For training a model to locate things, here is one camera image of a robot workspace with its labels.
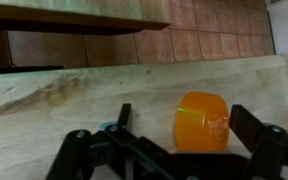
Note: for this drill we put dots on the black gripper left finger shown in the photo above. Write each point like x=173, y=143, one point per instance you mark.
x=125, y=115

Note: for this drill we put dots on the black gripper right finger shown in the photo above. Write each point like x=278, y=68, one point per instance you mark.
x=247, y=126

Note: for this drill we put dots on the orange cup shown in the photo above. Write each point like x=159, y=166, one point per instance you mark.
x=197, y=123

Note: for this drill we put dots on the low wooden bench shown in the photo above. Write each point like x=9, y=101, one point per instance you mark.
x=67, y=10

